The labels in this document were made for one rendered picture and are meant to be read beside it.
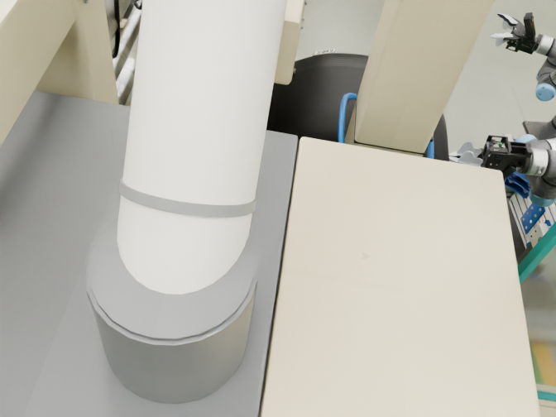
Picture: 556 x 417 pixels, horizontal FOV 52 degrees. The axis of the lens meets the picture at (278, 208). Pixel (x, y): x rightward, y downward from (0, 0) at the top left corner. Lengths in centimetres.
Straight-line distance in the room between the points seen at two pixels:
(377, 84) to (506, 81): 336
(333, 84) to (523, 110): 279
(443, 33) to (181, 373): 62
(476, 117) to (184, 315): 351
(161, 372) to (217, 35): 29
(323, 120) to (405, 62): 47
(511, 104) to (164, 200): 374
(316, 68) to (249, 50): 102
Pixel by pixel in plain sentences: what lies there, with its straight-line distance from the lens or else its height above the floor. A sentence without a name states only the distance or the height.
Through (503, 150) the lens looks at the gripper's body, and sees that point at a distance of 166.
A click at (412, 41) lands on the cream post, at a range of 92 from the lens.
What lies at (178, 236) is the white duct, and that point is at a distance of 48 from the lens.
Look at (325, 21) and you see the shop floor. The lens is 431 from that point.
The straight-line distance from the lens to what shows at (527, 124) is 281.
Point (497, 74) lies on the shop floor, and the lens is 433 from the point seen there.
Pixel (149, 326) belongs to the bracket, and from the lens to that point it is 49.
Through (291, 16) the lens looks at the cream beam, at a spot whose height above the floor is 178.
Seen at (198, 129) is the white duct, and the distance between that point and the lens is 46.
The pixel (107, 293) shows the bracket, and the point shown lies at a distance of 50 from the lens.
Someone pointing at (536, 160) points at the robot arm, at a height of 132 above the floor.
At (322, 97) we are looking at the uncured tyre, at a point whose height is 148.
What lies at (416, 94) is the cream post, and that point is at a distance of 98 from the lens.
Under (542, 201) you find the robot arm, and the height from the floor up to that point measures 118.
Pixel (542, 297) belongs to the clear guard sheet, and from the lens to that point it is 100.
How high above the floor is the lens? 238
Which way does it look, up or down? 52 degrees down
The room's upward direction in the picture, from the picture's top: 11 degrees clockwise
